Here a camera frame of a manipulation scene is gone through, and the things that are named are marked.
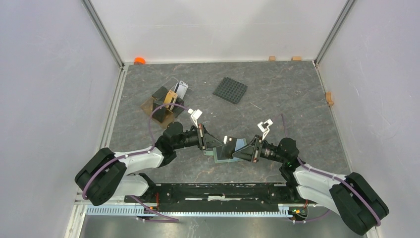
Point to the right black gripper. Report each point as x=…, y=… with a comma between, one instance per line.
x=249, y=152

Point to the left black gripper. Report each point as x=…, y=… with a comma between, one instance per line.
x=208, y=141

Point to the green card holder wallet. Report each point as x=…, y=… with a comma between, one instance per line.
x=240, y=143

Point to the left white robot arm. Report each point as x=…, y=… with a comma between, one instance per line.
x=111, y=174

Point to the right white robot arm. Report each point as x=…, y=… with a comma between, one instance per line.
x=349, y=196

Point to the gold credit card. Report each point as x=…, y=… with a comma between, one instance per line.
x=170, y=99

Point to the dark grey lego baseplate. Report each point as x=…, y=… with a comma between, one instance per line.
x=230, y=90

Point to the curved wooden block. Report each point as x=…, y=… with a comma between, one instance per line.
x=329, y=100

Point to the orange round cap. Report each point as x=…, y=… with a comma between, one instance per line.
x=139, y=60

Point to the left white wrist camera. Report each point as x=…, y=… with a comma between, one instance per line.
x=194, y=115

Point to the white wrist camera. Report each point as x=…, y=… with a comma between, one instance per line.
x=265, y=127
x=194, y=115

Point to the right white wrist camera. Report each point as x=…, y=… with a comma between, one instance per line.
x=265, y=127

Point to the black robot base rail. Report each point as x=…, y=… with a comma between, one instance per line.
x=221, y=197

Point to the right aluminium frame post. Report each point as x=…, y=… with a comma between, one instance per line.
x=334, y=30

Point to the aluminium frame post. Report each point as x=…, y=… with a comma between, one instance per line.
x=102, y=32
x=334, y=30

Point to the left aluminium frame post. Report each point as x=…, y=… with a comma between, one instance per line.
x=102, y=32

